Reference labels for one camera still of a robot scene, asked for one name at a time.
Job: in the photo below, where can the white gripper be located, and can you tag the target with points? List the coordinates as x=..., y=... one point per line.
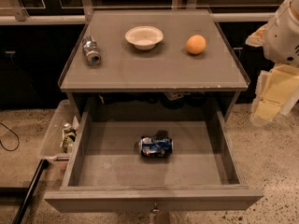
x=282, y=42

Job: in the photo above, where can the blue pepsi can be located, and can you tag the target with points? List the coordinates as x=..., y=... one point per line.
x=152, y=146

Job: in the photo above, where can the grey cabinet with counter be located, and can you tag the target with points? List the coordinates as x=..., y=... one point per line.
x=166, y=67

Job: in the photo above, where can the crushed silver can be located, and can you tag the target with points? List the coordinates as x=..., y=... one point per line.
x=91, y=51

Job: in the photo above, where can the open grey top drawer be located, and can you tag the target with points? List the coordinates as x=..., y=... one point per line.
x=106, y=172

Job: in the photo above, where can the green can in bin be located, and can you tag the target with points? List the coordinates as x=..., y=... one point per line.
x=68, y=138

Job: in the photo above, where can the orange fruit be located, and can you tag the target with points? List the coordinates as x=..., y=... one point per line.
x=196, y=44

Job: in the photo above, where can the white paper bowl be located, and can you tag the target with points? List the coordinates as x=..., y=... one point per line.
x=144, y=37

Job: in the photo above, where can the clear plastic bin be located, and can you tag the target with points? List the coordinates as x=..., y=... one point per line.
x=52, y=148

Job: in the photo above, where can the black floor rail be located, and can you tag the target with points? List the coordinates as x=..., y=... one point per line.
x=22, y=196

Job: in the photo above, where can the metal window rail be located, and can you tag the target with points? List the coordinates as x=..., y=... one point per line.
x=75, y=11

